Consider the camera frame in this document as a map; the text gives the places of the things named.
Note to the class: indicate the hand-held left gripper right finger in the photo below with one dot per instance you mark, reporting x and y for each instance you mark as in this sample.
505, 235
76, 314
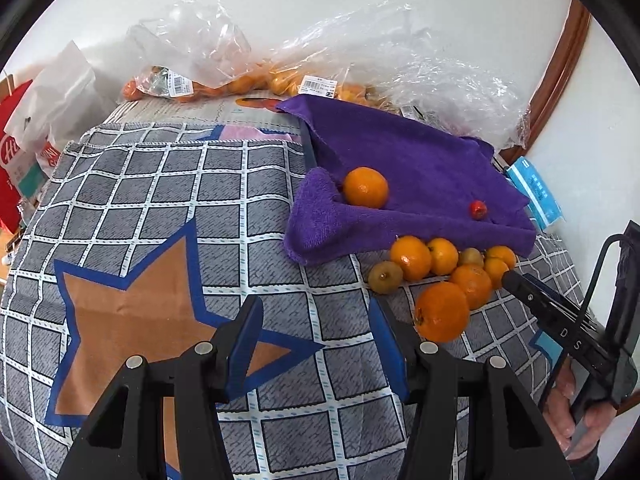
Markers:
390, 355

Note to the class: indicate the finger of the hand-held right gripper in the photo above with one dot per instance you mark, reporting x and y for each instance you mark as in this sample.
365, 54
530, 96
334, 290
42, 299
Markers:
545, 312
560, 296

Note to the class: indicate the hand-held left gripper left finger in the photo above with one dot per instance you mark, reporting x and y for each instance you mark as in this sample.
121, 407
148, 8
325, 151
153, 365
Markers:
245, 340

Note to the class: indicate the small orange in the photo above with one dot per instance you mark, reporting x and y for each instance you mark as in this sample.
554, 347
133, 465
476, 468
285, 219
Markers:
494, 272
501, 255

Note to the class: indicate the large orange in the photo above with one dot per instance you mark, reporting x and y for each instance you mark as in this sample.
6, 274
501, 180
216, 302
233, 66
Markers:
442, 311
365, 187

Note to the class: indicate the brown kiwi fruit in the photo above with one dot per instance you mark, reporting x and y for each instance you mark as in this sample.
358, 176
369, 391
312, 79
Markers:
471, 256
385, 275

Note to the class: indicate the purple towel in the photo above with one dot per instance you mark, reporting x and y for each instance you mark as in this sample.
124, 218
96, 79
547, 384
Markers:
430, 160

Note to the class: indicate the person's right hand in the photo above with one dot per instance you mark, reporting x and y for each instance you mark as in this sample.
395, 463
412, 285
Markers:
602, 425

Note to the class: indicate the blue tissue pack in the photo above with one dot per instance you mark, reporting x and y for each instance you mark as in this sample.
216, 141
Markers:
537, 192

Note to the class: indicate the small red tomato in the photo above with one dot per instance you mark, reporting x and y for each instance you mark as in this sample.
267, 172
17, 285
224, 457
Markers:
477, 209

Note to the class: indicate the checked blanket with star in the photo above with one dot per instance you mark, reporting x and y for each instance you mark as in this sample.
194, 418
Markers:
150, 210

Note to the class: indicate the crumpled clear plastic bag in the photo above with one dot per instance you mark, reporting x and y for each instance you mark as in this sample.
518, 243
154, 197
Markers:
465, 95

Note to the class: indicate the pile of bagged oranges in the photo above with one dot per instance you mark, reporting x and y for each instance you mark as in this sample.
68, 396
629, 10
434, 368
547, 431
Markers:
285, 82
235, 85

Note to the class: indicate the wooden furniture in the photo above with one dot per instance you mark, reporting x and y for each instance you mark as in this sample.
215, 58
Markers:
7, 245

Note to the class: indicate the white bag with red print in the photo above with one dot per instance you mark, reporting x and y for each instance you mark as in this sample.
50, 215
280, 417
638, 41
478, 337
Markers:
50, 152

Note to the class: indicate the red paper bag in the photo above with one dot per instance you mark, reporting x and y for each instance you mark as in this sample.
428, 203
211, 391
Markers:
10, 160

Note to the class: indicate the white plastic bag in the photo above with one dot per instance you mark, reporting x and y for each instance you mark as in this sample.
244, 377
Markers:
60, 95

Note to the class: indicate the brown wooden door frame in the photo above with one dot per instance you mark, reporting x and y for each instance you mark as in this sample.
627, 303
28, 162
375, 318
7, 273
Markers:
555, 80

